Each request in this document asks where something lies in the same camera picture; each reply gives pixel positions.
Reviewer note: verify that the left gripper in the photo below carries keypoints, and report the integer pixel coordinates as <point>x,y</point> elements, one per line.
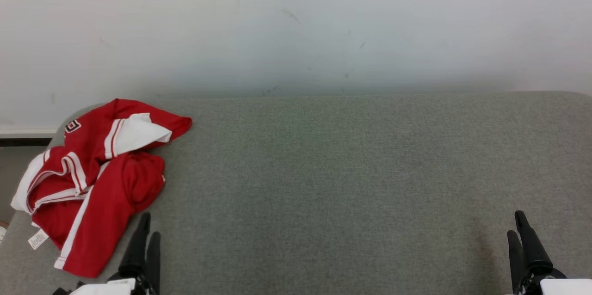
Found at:
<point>111,288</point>

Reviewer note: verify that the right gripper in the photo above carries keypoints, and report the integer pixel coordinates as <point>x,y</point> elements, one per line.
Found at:
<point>564,287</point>

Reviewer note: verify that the red white-trimmed shorts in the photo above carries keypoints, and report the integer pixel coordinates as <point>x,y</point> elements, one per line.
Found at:
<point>111,221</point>

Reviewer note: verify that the red white basketball jersey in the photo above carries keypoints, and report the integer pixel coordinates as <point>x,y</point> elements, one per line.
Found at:
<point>134,133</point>

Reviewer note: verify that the grey fabric sofa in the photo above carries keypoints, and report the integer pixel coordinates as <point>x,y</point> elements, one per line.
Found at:
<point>323,193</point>

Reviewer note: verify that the white wall baseboard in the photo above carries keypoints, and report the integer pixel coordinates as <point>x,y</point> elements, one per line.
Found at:
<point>23,132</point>

